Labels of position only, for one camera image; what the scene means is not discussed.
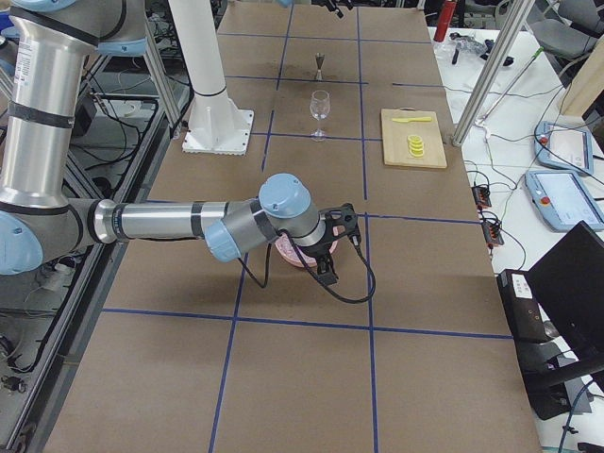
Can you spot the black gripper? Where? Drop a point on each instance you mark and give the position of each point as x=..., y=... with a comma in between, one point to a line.
x=315, y=252

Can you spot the steel jigger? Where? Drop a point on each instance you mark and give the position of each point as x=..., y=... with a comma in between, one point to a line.
x=319, y=60

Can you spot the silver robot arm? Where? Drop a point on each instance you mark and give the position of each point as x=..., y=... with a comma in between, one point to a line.
x=39, y=224

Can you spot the clear wine glass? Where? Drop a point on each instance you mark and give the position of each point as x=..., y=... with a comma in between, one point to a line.
x=319, y=110

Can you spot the pink bowl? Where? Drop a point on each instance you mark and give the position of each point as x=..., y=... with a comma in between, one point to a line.
x=288, y=250

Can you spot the wooden cutting board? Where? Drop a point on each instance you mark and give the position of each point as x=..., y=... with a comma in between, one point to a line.
x=395, y=145

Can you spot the yellow plastic knife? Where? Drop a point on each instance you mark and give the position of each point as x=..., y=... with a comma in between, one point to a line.
x=406, y=120

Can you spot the black device box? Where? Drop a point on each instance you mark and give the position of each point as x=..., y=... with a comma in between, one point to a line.
x=523, y=313

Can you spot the black monitor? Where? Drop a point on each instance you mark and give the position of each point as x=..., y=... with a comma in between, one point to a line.
x=567, y=282

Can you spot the near teach pendant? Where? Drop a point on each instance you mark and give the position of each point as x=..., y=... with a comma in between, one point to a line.
x=563, y=200

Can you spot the teach pendant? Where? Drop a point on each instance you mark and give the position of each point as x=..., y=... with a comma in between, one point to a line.
x=564, y=147
x=563, y=200

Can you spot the clear plastic bag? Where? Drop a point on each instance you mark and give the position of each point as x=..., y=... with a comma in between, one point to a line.
x=455, y=44

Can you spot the far teach pendant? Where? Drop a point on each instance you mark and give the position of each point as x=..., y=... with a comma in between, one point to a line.
x=564, y=147

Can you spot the red bottle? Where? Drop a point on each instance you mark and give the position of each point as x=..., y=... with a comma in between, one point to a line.
x=444, y=19

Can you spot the cardboard plank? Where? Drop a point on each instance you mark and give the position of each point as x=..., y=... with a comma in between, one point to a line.
x=586, y=86

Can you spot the grey office chair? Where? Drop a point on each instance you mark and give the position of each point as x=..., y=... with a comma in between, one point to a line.
x=572, y=42

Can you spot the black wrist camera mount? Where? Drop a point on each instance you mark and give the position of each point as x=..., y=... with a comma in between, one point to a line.
x=341, y=222

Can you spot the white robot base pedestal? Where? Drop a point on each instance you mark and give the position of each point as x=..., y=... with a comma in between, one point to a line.
x=215, y=124

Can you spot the green handled reacher tool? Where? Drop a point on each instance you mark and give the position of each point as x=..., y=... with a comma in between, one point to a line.
x=481, y=120

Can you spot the aluminium frame post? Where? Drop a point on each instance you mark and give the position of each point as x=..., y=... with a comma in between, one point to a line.
x=507, y=35

